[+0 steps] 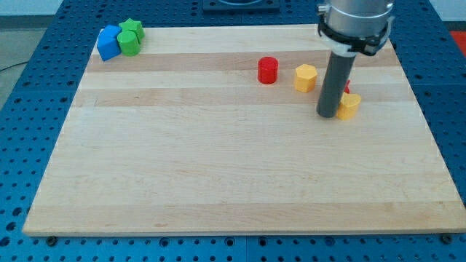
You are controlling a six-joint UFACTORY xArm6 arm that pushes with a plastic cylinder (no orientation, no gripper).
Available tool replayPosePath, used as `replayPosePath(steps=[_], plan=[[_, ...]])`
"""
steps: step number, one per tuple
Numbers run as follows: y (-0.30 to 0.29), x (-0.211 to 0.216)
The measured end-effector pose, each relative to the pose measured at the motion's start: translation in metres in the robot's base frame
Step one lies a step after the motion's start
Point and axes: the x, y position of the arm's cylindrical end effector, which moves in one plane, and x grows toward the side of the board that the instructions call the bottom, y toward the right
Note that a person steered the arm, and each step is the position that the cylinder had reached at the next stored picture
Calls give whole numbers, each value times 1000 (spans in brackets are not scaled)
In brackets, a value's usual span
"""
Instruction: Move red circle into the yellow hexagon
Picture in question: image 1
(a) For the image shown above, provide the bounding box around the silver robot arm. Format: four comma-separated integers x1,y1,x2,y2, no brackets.
317,0,394,40

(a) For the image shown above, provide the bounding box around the yellow hexagon block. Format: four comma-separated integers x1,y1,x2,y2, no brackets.
293,64,318,93

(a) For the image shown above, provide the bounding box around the wooden board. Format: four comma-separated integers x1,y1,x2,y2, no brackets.
23,25,465,237

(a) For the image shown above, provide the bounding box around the red cylinder block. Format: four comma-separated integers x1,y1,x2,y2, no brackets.
257,57,279,84

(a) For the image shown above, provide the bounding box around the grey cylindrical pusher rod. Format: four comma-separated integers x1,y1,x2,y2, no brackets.
316,52,355,118

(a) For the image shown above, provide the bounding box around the yellow heart block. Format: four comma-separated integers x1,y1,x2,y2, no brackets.
336,92,362,120

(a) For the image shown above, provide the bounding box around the small red block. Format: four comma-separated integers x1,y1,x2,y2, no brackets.
344,80,350,94

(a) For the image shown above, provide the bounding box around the green cylinder block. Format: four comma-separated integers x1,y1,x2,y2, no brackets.
117,31,141,56

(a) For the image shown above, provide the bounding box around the green star block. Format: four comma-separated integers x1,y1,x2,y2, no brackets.
119,18,145,43

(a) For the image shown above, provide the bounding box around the blue cube block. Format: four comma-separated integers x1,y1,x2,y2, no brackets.
97,25,122,61

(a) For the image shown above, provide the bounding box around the black cable clamp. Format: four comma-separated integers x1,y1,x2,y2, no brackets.
317,16,395,57

